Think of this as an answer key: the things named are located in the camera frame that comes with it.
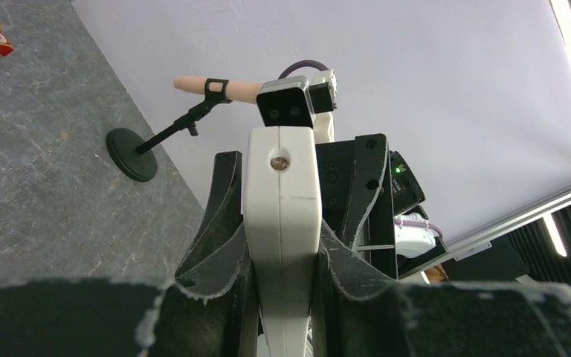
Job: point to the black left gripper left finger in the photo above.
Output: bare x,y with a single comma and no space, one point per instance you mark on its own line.
206,311

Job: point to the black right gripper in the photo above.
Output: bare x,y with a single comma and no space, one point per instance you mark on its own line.
355,190

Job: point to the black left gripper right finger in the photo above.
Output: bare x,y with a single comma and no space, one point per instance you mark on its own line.
359,311

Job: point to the white remote control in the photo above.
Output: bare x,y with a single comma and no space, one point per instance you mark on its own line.
282,214

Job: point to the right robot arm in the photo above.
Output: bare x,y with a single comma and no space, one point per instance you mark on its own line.
416,238

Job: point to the beige microphone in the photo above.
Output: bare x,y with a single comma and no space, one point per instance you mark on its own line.
231,89

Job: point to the black microphone stand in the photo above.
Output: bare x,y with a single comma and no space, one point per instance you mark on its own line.
133,155

